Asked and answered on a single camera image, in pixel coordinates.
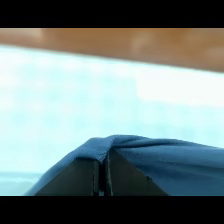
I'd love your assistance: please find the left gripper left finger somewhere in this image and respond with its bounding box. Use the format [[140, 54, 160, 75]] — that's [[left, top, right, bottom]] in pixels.
[[34, 158, 101, 197]]

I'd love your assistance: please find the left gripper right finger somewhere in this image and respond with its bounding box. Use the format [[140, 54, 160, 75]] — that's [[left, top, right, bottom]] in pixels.
[[103, 147, 168, 197]]

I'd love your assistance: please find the blue garment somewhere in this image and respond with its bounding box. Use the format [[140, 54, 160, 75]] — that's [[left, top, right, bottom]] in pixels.
[[24, 134, 224, 197]]

